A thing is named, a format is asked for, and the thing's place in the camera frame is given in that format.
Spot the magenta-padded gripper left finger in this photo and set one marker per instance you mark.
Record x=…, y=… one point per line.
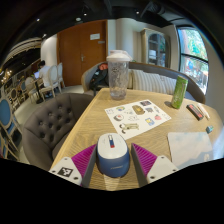
x=77, y=165

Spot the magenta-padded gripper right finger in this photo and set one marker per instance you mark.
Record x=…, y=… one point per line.
x=150, y=166

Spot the white and blue computer mouse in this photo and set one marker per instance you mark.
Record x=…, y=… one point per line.
x=112, y=156

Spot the white sticker sheet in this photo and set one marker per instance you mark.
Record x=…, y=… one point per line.
x=136, y=120

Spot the grey tufted armchair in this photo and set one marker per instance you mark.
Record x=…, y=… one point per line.
x=46, y=126

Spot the small green pack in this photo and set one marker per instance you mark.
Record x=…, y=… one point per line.
x=209, y=129

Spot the black and red flat box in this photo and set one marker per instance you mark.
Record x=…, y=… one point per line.
x=194, y=112

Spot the green drink can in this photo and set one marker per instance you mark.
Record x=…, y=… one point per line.
x=179, y=93

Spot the striped cushion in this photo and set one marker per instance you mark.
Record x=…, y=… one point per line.
x=130, y=78
x=146, y=80
x=169, y=85

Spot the blue padded chair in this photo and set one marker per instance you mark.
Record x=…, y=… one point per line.
x=6, y=116

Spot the black backpack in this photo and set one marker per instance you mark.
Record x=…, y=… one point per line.
x=99, y=79

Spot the group of white chairs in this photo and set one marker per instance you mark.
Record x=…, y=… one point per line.
x=53, y=78

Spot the grey curved sofa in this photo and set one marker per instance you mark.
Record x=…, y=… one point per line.
x=196, y=88

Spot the clear shaker bottle white lid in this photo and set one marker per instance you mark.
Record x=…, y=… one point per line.
x=118, y=78

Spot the person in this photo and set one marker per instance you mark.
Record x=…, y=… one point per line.
x=42, y=70

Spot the brown wooden door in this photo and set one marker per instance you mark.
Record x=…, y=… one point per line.
x=75, y=53

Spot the black-framed window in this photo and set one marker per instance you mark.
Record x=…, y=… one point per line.
x=193, y=60

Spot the beige glass-door cabinet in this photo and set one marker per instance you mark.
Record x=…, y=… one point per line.
x=154, y=46

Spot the white door sign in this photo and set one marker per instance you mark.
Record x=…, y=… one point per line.
x=94, y=36

